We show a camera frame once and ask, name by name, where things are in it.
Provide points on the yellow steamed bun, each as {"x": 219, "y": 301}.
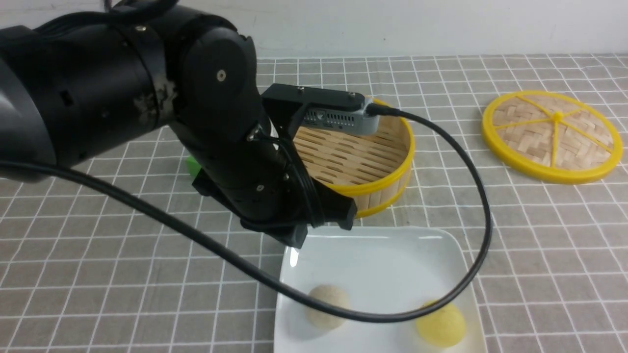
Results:
{"x": 443, "y": 328}

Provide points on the white square plate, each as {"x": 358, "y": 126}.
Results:
{"x": 382, "y": 270}

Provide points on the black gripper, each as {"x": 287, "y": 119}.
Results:
{"x": 266, "y": 186}

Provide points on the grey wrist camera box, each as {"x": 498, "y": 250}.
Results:
{"x": 357, "y": 122}

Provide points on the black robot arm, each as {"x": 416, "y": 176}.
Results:
{"x": 86, "y": 83}

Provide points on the bamboo steamer lid yellow rim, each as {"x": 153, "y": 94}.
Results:
{"x": 551, "y": 137}

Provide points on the bamboo steamer basket yellow rim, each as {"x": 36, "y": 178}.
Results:
{"x": 373, "y": 170}

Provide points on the grey checked tablecloth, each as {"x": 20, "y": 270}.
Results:
{"x": 81, "y": 273}

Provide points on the green cube block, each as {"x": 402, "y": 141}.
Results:
{"x": 193, "y": 167}

